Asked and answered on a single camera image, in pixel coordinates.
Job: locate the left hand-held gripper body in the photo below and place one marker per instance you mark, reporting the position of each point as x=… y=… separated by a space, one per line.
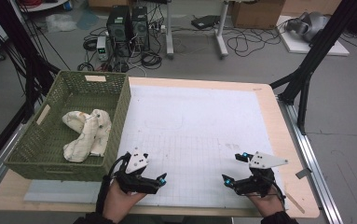
x=135 y=184

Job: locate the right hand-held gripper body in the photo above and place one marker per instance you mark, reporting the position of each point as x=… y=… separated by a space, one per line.
x=257 y=183

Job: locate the cream patterned cloth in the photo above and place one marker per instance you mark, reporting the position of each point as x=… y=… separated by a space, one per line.
x=87 y=133

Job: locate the green woven basket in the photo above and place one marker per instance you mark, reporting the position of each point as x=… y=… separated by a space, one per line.
x=73 y=140

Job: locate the person's right hand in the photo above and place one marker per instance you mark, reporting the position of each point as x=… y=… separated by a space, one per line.
x=267 y=203

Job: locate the person's left hand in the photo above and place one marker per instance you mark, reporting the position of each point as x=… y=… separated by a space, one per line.
x=120 y=202

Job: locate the thin wooden stick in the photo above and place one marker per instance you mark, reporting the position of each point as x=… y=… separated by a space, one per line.
x=295 y=202

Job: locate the grey tape piece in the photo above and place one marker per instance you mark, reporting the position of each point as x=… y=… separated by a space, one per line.
x=303 y=173

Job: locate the white grid mat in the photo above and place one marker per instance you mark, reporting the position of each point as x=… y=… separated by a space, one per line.
x=191 y=124

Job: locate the white power supply unit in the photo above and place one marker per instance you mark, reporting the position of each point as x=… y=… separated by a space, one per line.
x=102 y=48

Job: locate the white floor board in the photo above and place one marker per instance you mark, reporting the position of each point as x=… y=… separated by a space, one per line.
x=297 y=46

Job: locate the white desk leg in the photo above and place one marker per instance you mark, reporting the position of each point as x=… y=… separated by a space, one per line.
x=221 y=34
x=169 y=31

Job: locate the small black computer tower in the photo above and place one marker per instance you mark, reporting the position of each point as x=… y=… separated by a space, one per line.
x=140 y=28

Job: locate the white power strip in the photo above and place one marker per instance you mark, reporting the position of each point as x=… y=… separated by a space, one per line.
x=158 y=28

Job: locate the large black computer tower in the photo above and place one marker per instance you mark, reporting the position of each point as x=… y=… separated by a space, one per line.
x=118 y=29

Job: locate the black flat device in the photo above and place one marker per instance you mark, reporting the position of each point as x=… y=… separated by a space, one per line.
x=205 y=21

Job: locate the brown cardboard box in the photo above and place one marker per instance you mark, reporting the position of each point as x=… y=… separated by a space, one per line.
x=257 y=14

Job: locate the clear plastic bag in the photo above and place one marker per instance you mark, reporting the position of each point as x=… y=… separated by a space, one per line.
x=61 y=22

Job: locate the black frame stand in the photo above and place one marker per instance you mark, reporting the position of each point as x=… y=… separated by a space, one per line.
x=309 y=59
x=27 y=62

